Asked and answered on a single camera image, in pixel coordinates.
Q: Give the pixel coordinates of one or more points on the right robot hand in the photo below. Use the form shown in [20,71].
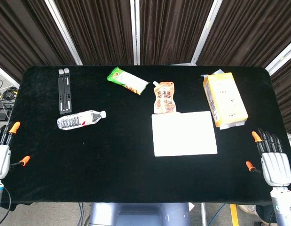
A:
[275,168]

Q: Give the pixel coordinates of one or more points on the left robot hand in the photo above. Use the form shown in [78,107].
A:
[1,160]

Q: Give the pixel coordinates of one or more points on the white pad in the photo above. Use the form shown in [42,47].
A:
[184,134]

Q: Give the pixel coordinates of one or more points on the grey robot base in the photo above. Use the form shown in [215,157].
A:
[139,214]

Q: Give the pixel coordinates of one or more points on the yellow floor tape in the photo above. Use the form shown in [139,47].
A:
[234,214]

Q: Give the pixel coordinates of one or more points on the yellow carton box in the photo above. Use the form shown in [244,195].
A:
[225,100]

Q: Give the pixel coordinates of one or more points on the clear plastic water bottle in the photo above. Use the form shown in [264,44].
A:
[79,119]

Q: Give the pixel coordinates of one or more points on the black folding laptop stand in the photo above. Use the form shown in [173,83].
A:
[64,90]

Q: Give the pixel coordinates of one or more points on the black velvet table cloth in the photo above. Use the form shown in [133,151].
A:
[112,153]

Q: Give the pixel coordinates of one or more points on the orange spouted sauce pouch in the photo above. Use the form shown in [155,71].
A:
[165,99]

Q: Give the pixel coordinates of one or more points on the green white snack packet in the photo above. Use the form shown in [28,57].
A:
[127,80]

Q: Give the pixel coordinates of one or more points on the dark brown pleated curtain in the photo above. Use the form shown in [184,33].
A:
[105,30]

